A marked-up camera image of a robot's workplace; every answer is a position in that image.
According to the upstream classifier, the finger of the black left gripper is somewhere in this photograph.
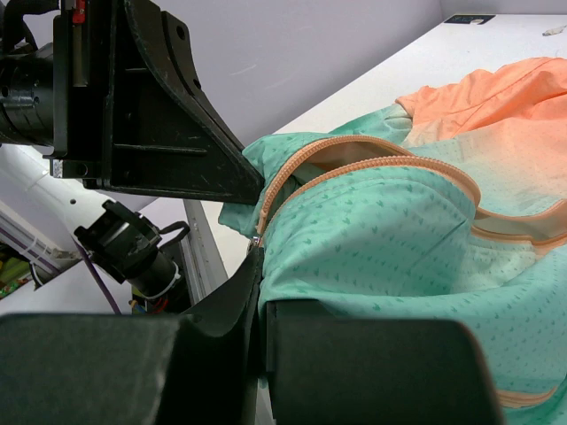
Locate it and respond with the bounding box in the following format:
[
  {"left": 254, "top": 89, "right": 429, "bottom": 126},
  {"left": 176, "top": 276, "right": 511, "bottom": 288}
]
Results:
[{"left": 105, "top": 1, "right": 264, "bottom": 205}]

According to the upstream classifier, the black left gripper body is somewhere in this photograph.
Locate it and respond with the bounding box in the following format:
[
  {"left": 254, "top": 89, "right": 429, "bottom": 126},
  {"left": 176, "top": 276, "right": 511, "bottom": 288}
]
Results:
[{"left": 46, "top": 1, "right": 131, "bottom": 190}]

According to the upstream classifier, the blue left corner sticker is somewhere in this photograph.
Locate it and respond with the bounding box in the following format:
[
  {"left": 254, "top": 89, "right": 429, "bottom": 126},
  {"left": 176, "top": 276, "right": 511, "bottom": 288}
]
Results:
[{"left": 445, "top": 14, "right": 495, "bottom": 25}]

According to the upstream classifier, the aluminium table frame rail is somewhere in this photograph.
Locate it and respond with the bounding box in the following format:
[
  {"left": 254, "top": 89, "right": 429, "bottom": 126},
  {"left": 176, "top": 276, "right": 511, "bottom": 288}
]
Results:
[{"left": 181, "top": 200, "right": 228, "bottom": 305}]

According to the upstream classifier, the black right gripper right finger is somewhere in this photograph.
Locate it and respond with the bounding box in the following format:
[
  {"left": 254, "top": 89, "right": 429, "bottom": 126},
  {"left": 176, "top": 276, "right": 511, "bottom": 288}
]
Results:
[{"left": 265, "top": 300, "right": 505, "bottom": 424}]

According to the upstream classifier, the orange and teal jacket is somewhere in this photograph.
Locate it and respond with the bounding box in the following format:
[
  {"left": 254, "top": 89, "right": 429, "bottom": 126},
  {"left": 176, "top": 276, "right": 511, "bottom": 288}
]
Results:
[{"left": 219, "top": 58, "right": 566, "bottom": 424}]

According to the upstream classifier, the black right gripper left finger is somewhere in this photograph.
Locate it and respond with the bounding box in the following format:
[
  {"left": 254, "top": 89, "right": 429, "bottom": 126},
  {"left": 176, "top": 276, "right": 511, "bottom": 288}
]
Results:
[{"left": 1, "top": 247, "right": 263, "bottom": 424}]

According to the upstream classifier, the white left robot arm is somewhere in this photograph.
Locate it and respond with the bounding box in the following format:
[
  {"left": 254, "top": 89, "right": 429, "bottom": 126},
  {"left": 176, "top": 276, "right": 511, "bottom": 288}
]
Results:
[{"left": 1, "top": 1, "right": 264, "bottom": 313}]

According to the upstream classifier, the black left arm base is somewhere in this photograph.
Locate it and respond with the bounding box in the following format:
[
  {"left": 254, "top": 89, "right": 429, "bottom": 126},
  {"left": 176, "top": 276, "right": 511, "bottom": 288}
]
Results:
[{"left": 74, "top": 200, "right": 191, "bottom": 313}]

